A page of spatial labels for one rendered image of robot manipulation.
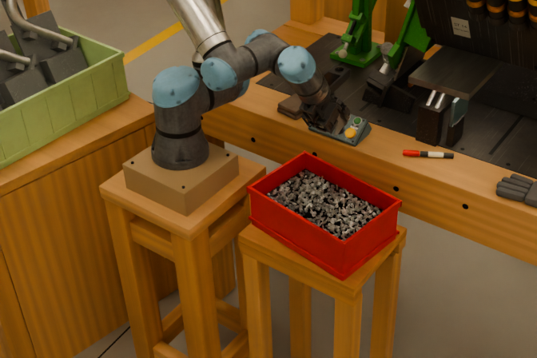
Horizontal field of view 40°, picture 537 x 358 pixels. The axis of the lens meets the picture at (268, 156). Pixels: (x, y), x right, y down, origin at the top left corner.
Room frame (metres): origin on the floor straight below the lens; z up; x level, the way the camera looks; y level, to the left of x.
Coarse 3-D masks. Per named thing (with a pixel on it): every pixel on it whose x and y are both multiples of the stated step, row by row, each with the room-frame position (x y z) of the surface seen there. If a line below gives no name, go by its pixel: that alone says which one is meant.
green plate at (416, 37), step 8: (408, 8) 1.80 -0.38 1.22; (408, 16) 1.80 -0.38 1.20; (416, 16) 1.80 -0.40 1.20; (408, 24) 1.81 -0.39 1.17; (416, 24) 1.79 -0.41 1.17; (400, 32) 1.81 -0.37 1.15; (408, 32) 1.81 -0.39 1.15; (416, 32) 1.79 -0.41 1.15; (424, 32) 1.78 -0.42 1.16; (400, 40) 1.81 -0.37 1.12; (408, 40) 1.81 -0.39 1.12; (416, 40) 1.79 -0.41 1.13; (424, 40) 1.78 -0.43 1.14; (416, 48) 1.79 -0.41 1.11; (424, 48) 1.78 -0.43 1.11
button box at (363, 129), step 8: (352, 120) 1.69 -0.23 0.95; (312, 128) 1.71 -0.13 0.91; (344, 128) 1.68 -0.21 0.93; (360, 128) 1.66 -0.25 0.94; (368, 128) 1.69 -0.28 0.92; (328, 136) 1.68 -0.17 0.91; (336, 136) 1.67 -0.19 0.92; (344, 136) 1.66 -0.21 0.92; (360, 136) 1.66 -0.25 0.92; (352, 144) 1.63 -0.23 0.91
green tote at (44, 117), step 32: (64, 32) 2.31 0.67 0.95; (96, 64) 2.05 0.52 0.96; (32, 96) 1.87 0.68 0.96; (64, 96) 1.95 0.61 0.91; (96, 96) 2.03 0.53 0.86; (128, 96) 2.12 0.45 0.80; (0, 128) 1.78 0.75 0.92; (32, 128) 1.85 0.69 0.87; (64, 128) 1.92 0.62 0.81; (0, 160) 1.76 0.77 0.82
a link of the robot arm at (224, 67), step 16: (176, 0) 1.54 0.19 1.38; (192, 0) 1.53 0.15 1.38; (192, 16) 1.51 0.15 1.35; (208, 16) 1.51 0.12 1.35; (192, 32) 1.50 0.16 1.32; (208, 32) 1.48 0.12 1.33; (224, 32) 1.50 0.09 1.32; (208, 48) 1.46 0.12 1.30; (224, 48) 1.46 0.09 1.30; (240, 48) 1.49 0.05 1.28; (208, 64) 1.43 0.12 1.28; (224, 64) 1.42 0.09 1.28; (240, 64) 1.44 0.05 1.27; (256, 64) 1.47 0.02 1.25; (208, 80) 1.43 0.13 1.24; (224, 80) 1.40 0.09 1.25; (240, 80) 1.44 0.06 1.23
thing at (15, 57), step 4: (0, 52) 2.07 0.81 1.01; (4, 52) 2.08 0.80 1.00; (8, 52) 2.09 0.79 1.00; (0, 56) 2.06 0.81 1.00; (4, 56) 2.07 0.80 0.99; (8, 56) 2.08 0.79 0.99; (12, 56) 2.08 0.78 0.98; (16, 56) 2.09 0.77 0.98; (20, 56) 2.10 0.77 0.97; (4, 60) 2.07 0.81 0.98; (8, 60) 2.08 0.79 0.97; (12, 60) 2.08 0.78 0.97; (16, 60) 2.09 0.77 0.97; (20, 60) 2.09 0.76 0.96; (24, 60) 2.10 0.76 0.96; (28, 60) 2.11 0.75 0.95; (24, 64) 2.10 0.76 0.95; (28, 64) 2.11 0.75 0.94
